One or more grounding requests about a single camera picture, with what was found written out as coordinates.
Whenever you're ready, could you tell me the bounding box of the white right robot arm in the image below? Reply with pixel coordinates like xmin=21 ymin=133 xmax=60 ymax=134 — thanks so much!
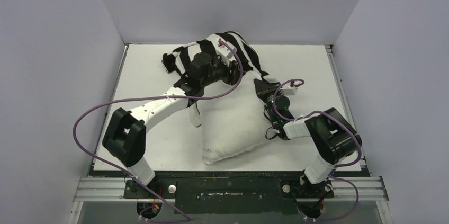
xmin=254 ymin=79 xmax=362 ymax=196

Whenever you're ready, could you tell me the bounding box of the white pillow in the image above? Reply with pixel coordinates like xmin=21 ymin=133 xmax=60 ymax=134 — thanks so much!
xmin=188 ymin=74 xmax=271 ymax=165

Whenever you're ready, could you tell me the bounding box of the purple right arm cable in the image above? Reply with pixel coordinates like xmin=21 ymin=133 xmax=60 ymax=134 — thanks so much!
xmin=271 ymin=78 xmax=364 ymax=168

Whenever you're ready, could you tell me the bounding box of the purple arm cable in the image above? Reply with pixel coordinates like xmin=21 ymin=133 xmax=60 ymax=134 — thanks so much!
xmin=71 ymin=39 xmax=246 ymax=224
xmin=271 ymin=78 xmax=364 ymax=168

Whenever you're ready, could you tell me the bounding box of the black metal base rail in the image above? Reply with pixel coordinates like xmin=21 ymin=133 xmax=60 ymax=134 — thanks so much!
xmin=76 ymin=169 xmax=388 ymax=224

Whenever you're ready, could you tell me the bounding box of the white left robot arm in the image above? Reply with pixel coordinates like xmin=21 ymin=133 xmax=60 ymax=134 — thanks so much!
xmin=102 ymin=50 xmax=244 ymax=198

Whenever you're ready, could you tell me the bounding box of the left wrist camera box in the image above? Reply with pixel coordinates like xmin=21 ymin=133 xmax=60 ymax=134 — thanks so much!
xmin=215 ymin=39 xmax=237 ymax=59

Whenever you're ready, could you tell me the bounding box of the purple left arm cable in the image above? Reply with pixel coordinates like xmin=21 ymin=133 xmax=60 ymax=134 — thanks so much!
xmin=71 ymin=39 xmax=246 ymax=224

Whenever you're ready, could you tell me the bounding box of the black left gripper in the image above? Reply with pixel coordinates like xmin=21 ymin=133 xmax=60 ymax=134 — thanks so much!
xmin=202 ymin=56 xmax=245 ymax=88

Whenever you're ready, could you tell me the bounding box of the black white striped pillowcase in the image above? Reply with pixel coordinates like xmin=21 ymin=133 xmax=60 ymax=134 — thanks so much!
xmin=161 ymin=31 xmax=272 ymax=129

